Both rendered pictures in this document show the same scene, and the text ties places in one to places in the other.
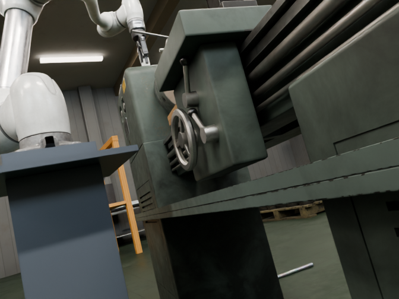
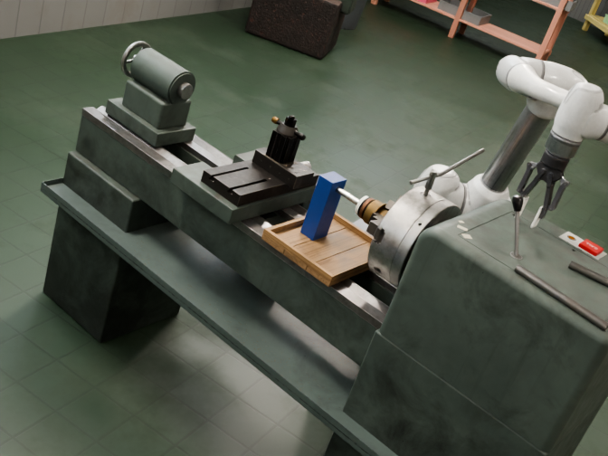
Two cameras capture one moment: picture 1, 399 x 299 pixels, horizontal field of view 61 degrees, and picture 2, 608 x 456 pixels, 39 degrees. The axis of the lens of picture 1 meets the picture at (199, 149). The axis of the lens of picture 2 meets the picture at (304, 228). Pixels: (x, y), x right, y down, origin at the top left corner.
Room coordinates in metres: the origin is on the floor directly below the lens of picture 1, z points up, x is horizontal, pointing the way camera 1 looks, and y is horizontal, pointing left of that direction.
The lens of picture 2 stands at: (3.18, -1.84, 2.26)
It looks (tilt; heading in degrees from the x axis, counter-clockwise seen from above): 28 degrees down; 141
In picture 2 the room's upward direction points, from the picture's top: 19 degrees clockwise
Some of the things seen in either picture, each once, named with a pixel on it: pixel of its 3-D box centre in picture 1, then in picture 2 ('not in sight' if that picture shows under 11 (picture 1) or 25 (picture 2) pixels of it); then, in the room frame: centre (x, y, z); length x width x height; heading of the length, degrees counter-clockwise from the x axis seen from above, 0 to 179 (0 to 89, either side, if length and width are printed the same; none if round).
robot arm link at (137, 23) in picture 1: (136, 27); (562, 144); (1.71, 0.16, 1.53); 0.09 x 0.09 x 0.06
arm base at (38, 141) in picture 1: (47, 146); not in sight; (1.03, 0.46, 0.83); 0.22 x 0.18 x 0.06; 28
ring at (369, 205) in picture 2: not in sight; (375, 213); (1.36, -0.09, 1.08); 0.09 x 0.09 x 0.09; 19
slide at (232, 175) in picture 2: not in sight; (261, 177); (0.91, -0.23, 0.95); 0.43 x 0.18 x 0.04; 109
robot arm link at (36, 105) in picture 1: (37, 108); (435, 193); (1.05, 0.47, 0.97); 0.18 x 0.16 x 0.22; 63
